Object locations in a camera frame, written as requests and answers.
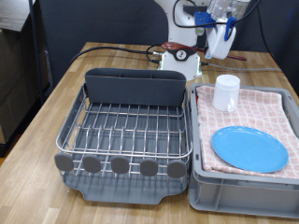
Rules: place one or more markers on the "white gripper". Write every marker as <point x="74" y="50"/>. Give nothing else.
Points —
<point x="219" y="42"/>

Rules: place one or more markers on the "black metal pole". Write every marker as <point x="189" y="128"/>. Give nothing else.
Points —
<point x="35" y="46"/>

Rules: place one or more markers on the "blue plate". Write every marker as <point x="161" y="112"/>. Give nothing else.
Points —
<point x="249" y="149"/>

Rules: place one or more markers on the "gray plastic drain tray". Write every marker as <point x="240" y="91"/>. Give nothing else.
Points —
<point x="124" y="189"/>

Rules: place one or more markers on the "pink checkered cloth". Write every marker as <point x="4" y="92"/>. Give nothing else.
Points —
<point x="258" y="105"/>

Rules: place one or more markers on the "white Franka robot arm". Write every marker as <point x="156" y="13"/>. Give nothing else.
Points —
<point x="182" y="31"/>

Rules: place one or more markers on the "red-brown wooden spoon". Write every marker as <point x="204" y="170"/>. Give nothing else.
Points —
<point x="174" y="46"/>

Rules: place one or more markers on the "gray plastic crate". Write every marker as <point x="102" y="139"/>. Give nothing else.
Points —
<point x="243" y="196"/>

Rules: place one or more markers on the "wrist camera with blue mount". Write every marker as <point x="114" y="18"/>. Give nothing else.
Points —
<point x="205" y="18"/>

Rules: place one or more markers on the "dark partition panel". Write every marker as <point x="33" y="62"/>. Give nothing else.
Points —
<point x="102" y="21"/>

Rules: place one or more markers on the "white mug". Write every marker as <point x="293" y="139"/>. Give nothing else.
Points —
<point x="225" y="93"/>

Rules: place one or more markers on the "dark gray cutlery holder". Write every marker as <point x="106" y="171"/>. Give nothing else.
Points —
<point x="134" y="88"/>

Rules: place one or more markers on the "cardboard box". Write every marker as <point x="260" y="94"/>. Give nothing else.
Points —
<point x="15" y="77"/>

